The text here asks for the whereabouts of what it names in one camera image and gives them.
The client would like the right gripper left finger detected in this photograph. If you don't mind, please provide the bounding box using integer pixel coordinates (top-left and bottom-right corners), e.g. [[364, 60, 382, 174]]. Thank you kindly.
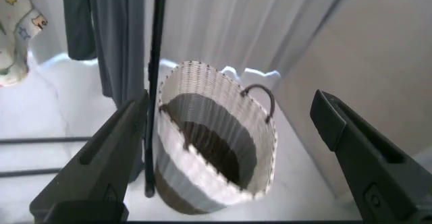
[[29, 88, 150, 222]]

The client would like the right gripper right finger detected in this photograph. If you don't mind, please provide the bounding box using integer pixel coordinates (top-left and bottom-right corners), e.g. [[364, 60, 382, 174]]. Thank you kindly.
[[309, 88, 432, 222]]

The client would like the dark green garment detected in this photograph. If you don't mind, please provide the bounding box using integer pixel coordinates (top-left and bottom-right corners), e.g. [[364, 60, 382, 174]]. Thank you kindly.
[[60, 0, 146, 183]]

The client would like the cream printed garment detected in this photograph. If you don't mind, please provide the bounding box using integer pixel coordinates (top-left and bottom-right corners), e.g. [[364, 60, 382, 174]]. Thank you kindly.
[[0, 0, 49, 88]]

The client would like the white laundry basket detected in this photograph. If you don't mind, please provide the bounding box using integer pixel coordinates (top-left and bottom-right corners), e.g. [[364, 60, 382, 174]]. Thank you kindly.
[[153, 59, 279, 216]]

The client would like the black clothes rack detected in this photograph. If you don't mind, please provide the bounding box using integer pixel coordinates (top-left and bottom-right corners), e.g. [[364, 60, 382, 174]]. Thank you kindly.
[[0, 0, 167, 199]]

